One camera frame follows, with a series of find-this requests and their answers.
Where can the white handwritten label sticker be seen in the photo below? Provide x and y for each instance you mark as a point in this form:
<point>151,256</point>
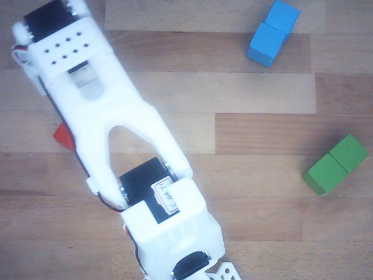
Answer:
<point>166,196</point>

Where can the long blue block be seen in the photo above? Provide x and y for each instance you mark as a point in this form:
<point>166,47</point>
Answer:
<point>271,38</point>

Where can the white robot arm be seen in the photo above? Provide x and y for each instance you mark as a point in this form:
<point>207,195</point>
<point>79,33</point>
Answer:
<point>87,96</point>

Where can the long green block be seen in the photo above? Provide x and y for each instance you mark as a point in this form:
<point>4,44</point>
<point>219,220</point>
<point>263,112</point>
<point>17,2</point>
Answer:
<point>332,169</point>

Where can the long red block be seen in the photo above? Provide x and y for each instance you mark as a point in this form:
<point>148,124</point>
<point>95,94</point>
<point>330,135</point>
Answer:
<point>63,137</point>

